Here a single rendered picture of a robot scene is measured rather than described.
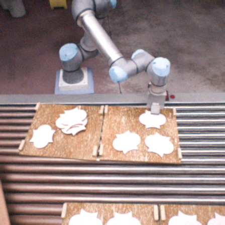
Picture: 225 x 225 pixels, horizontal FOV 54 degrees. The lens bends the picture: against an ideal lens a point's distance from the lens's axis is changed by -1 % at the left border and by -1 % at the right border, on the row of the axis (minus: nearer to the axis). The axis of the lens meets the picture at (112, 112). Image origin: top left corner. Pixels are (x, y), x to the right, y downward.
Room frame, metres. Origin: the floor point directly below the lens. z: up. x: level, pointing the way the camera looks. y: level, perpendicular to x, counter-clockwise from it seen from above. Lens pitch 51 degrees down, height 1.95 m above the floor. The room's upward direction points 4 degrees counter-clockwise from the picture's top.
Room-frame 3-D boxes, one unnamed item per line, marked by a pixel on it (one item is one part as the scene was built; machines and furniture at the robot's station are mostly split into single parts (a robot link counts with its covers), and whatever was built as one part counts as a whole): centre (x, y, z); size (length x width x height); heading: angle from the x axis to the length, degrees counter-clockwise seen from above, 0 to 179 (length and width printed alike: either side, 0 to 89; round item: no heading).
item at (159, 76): (0.74, -0.22, 1.29); 0.09 x 0.08 x 0.11; 34
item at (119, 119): (0.66, -0.14, 0.93); 0.41 x 0.35 x 0.02; 83
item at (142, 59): (0.81, -0.15, 1.29); 0.11 x 0.11 x 0.08; 34
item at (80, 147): (0.72, 0.27, 0.93); 0.41 x 0.35 x 0.02; 81
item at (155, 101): (0.71, -0.21, 1.14); 0.12 x 0.09 x 0.16; 168
